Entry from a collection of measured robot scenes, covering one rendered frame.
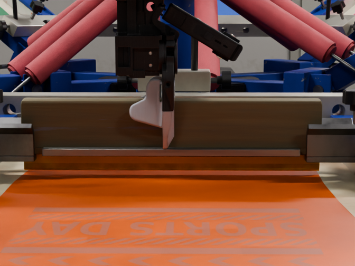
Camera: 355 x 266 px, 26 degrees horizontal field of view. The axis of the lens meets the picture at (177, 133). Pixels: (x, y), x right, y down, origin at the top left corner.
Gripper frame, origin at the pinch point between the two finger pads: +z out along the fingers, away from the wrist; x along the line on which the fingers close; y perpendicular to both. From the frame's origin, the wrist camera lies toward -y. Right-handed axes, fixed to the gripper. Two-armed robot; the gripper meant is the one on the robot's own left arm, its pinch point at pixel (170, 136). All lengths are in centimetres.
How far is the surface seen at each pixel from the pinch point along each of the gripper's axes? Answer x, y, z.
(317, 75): -62, -30, -3
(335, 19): -109, -43, -15
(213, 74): -44.3, -7.2, -5.0
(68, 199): 14.7, 12.0, 5.3
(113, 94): -22.8, 10.1, -3.3
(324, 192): 11.0, -19.2, 5.3
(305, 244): 32.4, -13.7, 5.3
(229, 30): -139, -15, -11
